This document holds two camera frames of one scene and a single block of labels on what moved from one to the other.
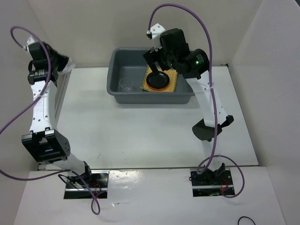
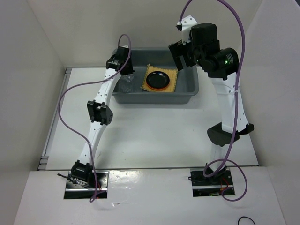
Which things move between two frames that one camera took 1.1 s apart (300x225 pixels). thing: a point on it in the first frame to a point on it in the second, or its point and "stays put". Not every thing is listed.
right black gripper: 151,56 to 177,49
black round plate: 158,80 stays put
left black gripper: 63,58 to 131,70
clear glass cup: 66,71 to 128,78
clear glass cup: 126,84 stays put
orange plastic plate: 158,88 stays put
